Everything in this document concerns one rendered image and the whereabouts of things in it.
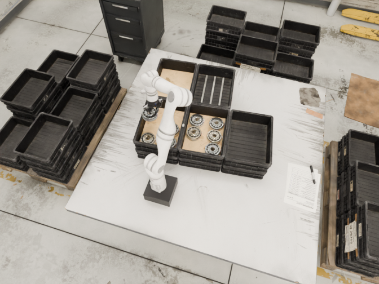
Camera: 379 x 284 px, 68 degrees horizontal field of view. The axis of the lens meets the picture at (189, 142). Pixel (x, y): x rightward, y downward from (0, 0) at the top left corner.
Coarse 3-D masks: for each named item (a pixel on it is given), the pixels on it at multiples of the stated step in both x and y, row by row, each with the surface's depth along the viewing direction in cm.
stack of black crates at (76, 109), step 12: (72, 96) 268; (84, 96) 267; (96, 96) 257; (60, 108) 256; (72, 108) 261; (84, 108) 261; (96, 108) 263; (72, 120) 254; (84, 120) 248; (96, 120) 269; (84, 132) 254
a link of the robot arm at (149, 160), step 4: (148, 156) 154; (152, 156) 154; (156, 156) 155; (144, 160) 154; (148, 160) 153; (152, 160) 152; (144, 164) 154; (148, 164) 152; (152, 164) 152; (148, 168) 154; (148, 172) 161; (152, 176) 161; (156, 176) 161; (160, 176) 162
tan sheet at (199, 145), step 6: (192, 114) 205; (222, 120) 204; (204, 126) 200; (186, 132) 197; (204, 132) 197; (222, 132) 198; (186, 138) 195; (204, 138) 195; (222, 138) 195; (186, 144) 192; (192, 144) 192; (198, 144) 192; (204, 144) 192; (192, 150) 190; (198, 150) 190; (204, 150) 190
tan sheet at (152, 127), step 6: (162, 108) 208; (162, 114) 205; (174, 114) 205; (180, 114) 205; (156, 120) 202; (174, 120) 202; (180, 120) 202; (144, 126) 199; (150, 126) 199; (156, 126) 199; (180, 126) 200; (144, 132) 196; (156, 132) 196; (156, 144) 191
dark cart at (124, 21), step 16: (112, 0) 271; (128, 0) 266; (144, 0) 273; (160, 0) 316; (112, 16) 288; (128, 16) 284; (144, 16) 284; (160, 16) 330; (112, 32) 307; (128, 32) 301; (144, 32) 294; (160, 32) 344; (112, 48) 326; (128, 48) 322; (144, 48) 312
